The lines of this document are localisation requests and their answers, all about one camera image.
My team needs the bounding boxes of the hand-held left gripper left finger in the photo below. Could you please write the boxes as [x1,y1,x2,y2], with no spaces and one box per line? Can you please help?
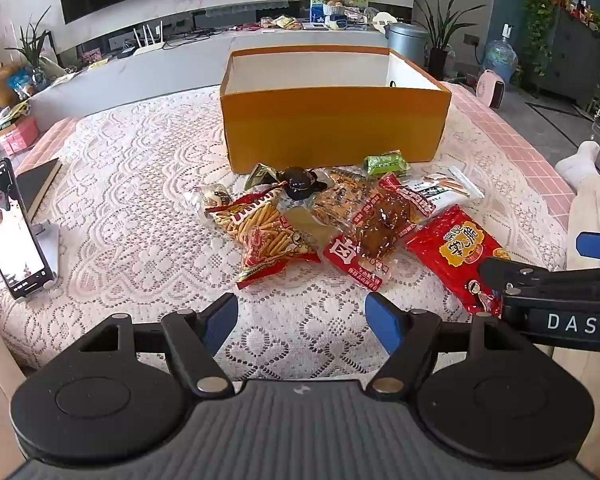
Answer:
[72,292,239,397]

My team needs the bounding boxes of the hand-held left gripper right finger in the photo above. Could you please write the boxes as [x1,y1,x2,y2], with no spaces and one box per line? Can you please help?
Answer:
[364,291,549,397]

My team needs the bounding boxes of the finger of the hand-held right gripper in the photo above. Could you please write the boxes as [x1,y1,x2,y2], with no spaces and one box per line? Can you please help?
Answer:
[575,231,600,257]
[477,256,600,306]

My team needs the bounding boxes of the large red snack packet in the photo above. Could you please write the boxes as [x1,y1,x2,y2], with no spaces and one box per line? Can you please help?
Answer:
[405,204,512,317]

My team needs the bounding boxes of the red braised meat packet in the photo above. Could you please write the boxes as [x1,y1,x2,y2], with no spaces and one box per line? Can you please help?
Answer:
[322,172,433,292]

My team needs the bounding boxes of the red potato stick packet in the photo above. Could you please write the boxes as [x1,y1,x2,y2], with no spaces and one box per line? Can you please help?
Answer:
[207,191,322,290]

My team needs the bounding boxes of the white striped snack packet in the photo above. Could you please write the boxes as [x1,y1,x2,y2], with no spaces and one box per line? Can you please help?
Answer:
[397,166,486,218]

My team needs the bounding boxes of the clear packet with brown snack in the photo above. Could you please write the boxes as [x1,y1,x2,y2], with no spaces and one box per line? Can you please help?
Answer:
[182,184,231,221]

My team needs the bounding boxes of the beige clear snack packet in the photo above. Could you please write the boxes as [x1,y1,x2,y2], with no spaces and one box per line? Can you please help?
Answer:
[279,199,342,253]

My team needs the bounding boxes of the orange spicy snack packet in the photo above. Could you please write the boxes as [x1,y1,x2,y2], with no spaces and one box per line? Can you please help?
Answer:
[310,167,381,226]

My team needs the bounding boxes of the green candy packet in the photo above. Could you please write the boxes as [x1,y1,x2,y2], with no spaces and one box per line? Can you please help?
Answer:
[364,150,411,178]

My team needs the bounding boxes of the dark round snack packet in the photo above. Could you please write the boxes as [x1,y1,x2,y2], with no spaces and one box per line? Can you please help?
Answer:
[275,165,331,201]

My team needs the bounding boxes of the orange cardboard box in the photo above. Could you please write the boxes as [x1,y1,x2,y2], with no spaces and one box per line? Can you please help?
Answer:
[219,46,452,175]

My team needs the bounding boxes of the person's beige trouser leg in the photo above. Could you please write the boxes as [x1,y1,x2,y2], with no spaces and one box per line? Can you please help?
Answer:
[565,175,600,271]

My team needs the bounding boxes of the person's white sock foot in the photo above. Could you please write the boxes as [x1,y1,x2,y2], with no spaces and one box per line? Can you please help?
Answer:
[554,141,600,188]

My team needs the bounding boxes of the pink checked mat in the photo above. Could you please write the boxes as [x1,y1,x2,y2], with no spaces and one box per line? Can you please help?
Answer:
[12,79,577,211]

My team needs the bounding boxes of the white lace tablecloth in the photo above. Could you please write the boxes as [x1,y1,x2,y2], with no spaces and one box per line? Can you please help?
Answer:
[0,81,571,383]

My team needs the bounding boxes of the pink fan heater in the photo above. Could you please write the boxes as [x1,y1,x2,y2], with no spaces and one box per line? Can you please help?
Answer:
[475,69,512,108]

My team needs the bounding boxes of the silver phone stand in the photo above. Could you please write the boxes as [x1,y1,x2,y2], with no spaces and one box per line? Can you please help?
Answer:
[30,221,61,293]

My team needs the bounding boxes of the large water bottle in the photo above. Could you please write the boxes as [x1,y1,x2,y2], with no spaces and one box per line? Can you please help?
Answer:
[482,24,520,83]

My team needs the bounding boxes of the tall potted snake plant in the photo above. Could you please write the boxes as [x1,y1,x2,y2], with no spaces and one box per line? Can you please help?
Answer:
[404,0,486,81]

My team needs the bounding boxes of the smartphone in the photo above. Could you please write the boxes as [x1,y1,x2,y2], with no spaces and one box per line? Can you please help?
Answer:
[0,157,57,302]

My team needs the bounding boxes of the dark notebook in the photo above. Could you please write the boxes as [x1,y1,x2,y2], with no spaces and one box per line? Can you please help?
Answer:
[16,157,63,216]

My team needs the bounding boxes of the grey pedal trash can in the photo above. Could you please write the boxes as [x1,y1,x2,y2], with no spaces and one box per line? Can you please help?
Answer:
[384,21,428,68]

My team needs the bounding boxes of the white marble tv console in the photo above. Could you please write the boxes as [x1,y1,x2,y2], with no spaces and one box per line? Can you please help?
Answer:
[27,27,396,131]

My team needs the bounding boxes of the pink cardboard box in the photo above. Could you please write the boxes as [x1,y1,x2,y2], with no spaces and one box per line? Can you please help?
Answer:
[0,115,41,156]

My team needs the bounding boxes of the white wifi router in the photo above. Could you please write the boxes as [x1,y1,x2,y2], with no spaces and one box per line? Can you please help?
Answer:
[130,20,168,57]

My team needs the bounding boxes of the pile of papers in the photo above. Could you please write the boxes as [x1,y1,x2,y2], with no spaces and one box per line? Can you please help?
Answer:
[0,102,31,131]

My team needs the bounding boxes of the yellow snack bags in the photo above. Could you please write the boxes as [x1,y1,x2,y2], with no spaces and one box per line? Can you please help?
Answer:
[260,14,303,31]

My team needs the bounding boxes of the blue snack bag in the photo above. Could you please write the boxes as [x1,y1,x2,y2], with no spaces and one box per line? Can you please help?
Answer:
[5,67,36,98]

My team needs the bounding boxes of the brown round vase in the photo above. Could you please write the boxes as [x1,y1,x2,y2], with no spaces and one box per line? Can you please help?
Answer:
[0,62,23,108]

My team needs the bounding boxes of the slim leafy potted plant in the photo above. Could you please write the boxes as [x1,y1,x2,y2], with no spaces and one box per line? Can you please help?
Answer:
[5,7,56,88]

